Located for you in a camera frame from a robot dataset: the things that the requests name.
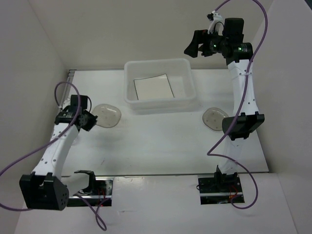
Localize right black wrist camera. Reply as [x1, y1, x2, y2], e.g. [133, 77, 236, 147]
[207, 11, 253, 64]

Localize translucent white plastic bin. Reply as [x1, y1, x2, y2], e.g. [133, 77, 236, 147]
[124, 58, 197, 114]

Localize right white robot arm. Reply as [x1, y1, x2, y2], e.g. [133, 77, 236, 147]
[184, 30, 265, 192]

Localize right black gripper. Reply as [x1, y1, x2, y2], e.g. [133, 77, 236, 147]
[183, 27, 228, 58]

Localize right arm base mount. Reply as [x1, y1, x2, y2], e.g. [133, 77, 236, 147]
[196, 175, 245, 205]

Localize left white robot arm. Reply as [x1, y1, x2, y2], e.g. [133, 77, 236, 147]
[19, 110, 98, 211]

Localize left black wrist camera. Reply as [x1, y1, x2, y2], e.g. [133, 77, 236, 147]
[55, 95, 90, 125]

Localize square white black-rimmed plate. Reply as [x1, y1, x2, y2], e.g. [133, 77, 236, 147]
[134, 74, 174, 100]

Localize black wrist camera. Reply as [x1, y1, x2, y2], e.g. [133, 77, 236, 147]
[55, 95, 90, 125]
[207, 11, 253, 64]

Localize small clear glass cup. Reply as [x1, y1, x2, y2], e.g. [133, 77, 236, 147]
[72, 137, 79, 146]

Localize clear glass dish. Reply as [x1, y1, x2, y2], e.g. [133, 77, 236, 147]
[92, 104, 121, 128]
[202, 107, 228, 131]

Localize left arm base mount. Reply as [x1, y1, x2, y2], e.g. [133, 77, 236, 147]
[61, 175, 114, 207]

